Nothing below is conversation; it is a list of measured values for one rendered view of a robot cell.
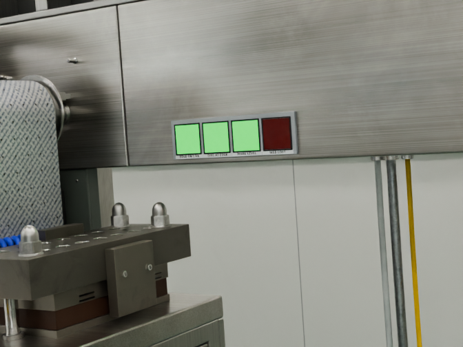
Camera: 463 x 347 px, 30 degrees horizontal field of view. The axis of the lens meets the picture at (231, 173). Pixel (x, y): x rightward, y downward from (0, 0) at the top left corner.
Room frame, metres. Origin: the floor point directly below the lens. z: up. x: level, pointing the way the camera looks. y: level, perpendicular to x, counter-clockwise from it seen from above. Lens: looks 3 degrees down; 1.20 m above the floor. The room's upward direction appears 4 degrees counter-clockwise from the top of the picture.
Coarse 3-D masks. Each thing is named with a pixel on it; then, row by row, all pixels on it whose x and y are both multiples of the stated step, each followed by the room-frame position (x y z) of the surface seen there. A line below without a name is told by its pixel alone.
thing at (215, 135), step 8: (208, 128) 1.49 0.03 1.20; (216, 128) 1.48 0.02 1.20; (224, 128) 1.48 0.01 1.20; (208, 136) 1.49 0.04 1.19; (216, 136) 1.48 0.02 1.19; (224, 136) 1.48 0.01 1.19; (208, 144) 1.49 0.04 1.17; (216, 144) 1.48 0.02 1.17; (224, 144) 1.48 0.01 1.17; (208, 152) 1.49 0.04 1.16
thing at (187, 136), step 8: (176, 128) 1.53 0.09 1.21; (184, 128) 1.52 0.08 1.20; (192, 128) 1.51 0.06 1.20; (176, 136) 1.53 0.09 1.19; (184, 136) 1.52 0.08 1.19; (192, 136) 1.51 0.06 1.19; (176, 144) 1.53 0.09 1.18; (184, 144) 1.52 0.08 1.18; (192, 144) 1.51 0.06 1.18; (184, 152) 1.52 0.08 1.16; (192, 152) 1.51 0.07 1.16
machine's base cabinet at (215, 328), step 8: (216, 320) 1.53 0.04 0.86; (200, 328) 1.48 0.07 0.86; (208, 328) 1.50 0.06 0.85; (216, 328) 1.53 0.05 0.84; (176, 336) 1.43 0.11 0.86; (184, 336) 1.44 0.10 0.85; (192, 336) 1.46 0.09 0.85; (200, 336) 1.48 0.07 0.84; (208, 336) 1.50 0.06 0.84; (216, 336) 1.52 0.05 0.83; (224, 336) 1.54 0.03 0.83; (160, 344) 1.39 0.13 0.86; (168, 344) 1.41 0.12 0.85; (176, 344) 1.42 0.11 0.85; (184, 344) 1.44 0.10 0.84; (192, 344) 1.46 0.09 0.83; (200, 344) 1.50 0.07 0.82; (208, 344) 1.51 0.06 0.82; (216, 344) 1.52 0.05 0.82; (224, 344) 1.54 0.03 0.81
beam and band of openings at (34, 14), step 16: (0, 0) 1.81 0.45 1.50; (16, 0) 1.85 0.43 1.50; (32, 0) 1.82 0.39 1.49; (48, 0) 1.71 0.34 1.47; (64, 0) 1.75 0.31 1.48; (80, 0) 1.75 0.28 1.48; (96, 0) 1.64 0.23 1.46; (112, 0) 1.61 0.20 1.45; (128, 0) 1.59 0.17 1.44; (144, 0) 1.58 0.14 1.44; (0, 16) 1.81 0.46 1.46; (16, 16) 1.75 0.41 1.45; (32, 16) 1.73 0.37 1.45; (48, 16) 1.70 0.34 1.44
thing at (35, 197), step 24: (0, 144) 1.47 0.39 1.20; (24, 144) 1.51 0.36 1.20; (48, 144) 1.56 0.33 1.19; (0, 168) 1.46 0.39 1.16; (24, 168) 1.51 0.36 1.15; (48, 168) 1.56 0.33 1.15; (0, 192) 1.46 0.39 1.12; (24, 192) 1.51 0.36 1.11; (48, 192) 1.55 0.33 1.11; (0, 216) 1.46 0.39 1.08; (24, 216) 1.50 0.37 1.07; (48, 216) 1.55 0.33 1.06
